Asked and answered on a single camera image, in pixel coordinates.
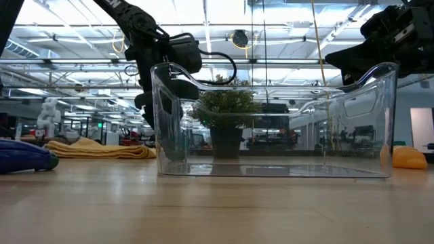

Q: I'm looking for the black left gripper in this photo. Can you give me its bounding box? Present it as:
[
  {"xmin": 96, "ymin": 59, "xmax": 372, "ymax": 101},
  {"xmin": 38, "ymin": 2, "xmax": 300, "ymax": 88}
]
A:
[{"xmin": 125, "ymin": 33, "xmax": 201, "ymax": 131}]

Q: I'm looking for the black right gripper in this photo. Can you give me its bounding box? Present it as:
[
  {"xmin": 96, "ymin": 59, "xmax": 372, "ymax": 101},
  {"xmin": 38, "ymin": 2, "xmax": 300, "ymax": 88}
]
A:
[{"xmin": 324, "ymin": 0, "xmax": 434, "ymax": 85}]

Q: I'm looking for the orange toy pumpkin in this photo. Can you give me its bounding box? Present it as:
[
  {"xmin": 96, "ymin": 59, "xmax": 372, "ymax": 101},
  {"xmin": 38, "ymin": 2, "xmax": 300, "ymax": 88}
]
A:
[{"xmin": 379, "ymin": 144, "xmax": 429, "ymax": 170}]

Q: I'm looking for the clear plastic storage bin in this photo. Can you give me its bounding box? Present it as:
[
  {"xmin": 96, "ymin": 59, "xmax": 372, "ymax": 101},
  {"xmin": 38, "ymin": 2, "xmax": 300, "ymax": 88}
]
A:
[{"xmin": 150, "ymin": 62, "xmax": 400, "ymax": 180}]

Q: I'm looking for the purple toy eggplant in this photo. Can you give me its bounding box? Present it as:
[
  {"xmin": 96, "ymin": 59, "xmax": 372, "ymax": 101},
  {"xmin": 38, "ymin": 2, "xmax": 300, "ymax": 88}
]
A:
[{"xmin": 0, "ymin": 139, "xmax": 60, "ymax": 175}]

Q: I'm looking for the black hanging loop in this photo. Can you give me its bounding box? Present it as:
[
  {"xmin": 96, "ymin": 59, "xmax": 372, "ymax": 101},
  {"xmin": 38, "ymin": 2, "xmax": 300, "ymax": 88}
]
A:
[{"xmin": 123, "ymin": 64, "xmax": 140, "ymax": 77}]

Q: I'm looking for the green potted plant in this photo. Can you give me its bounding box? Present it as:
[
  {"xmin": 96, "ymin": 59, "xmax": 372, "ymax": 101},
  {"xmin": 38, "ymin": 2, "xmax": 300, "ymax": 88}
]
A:
[{"xmin": 189, "ymin": 74, "xmax": 262, "ymax": 160}]

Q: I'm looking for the yellow folded towel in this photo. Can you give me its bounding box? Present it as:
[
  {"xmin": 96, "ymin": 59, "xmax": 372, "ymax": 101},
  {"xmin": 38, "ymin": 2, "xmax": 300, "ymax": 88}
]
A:
[{"xmin": 43, "ymin": 137, "xmax": 157, "ymax": 160}]

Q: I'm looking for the white robot figure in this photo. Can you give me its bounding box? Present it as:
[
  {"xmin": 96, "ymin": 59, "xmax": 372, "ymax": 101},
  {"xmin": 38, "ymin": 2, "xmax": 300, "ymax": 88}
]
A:
[{"xmin": 36, "ymin": 98, "xmax": 62, "ymax": 138}]

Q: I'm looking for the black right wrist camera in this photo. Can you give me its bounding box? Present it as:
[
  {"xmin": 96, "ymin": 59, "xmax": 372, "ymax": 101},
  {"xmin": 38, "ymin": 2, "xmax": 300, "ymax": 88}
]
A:
[{"xmin": 359, "ymin": 6, "xmax": 404, "ymax": 39}]

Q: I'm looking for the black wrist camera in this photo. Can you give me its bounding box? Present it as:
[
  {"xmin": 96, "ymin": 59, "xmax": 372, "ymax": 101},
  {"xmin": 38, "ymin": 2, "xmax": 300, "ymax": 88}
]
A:
[
  {"xmin": 359, "ymin": 6, "xmax": 404, "ymax": 39},
  {"xmin": 169, "ymin": 33, "xmax": 203, "ymax": 75}
]

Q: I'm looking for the yellow hanging cord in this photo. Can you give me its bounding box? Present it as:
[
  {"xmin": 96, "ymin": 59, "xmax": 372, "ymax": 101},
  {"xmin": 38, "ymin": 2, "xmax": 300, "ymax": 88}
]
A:
[{"xmin": 310, "ymin": 0, "xmax": 330, "ymax": 87}]

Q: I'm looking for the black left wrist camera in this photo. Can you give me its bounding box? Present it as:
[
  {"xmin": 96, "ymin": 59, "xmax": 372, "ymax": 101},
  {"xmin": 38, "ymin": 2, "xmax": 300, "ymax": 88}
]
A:
[{"xmin": 169, "ymin": 33, "xmax": 203, "ymax": 75}]

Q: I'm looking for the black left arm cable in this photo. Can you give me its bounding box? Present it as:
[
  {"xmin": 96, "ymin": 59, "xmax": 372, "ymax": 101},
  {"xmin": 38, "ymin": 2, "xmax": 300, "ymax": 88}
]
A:
[{"xmin": 198, "ymin": 50, "xmax": 238, "ymax": 86}]

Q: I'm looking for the black ceiling cable reel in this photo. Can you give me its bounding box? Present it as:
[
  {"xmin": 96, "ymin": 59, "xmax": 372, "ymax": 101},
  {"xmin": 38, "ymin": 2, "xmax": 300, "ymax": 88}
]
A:
[{"xmin": 231, "ymin": 29, "xmax": 250, "ymax": 49}]

